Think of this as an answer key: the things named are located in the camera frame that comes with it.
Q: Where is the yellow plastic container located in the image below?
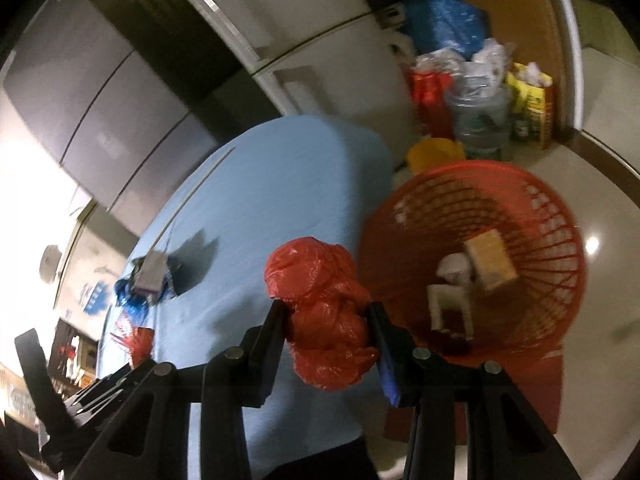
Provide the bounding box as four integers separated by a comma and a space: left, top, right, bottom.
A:
407, 136, 465, 176

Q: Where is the yellow printed bag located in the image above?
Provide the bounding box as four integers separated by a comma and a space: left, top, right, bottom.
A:
506, 62, 554, 150

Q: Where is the light blue tablecloth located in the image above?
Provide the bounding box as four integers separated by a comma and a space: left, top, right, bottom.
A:
132, 116, 393, 479

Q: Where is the red plastic laundry basket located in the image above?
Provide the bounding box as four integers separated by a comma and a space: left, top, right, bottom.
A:
356, 159, 589, 361

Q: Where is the grey cardboard box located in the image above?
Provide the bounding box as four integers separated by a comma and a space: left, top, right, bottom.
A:
131, 250, 167, 295

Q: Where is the red paper bag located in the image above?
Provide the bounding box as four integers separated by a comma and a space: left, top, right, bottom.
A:
409, 70, 454, 140

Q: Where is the silver two-door refrigerator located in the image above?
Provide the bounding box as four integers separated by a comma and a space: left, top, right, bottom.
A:
188, 0, 419, 165

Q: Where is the brown wooden cabinet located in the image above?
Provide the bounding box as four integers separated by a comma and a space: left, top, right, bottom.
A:
463, 0, 568, 134

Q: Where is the clear water jug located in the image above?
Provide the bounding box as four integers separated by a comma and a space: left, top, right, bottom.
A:
444, 86, 511, 162

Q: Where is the small brown cardboard box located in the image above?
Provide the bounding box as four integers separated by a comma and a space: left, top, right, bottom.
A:
464, 229, 518, 292

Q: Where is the white plastic bag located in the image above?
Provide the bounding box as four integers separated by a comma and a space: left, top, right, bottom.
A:
411, 38, 516, 99

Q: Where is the dark blue plastic bag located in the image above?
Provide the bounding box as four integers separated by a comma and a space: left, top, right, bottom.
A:
402, 0, 489, 60

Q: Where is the grey refrigerator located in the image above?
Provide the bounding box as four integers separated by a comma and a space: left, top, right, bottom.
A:
3, 0, 218, 235

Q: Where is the red plastic bag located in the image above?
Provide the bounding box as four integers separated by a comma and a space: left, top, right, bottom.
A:
264, 237, 378, 391

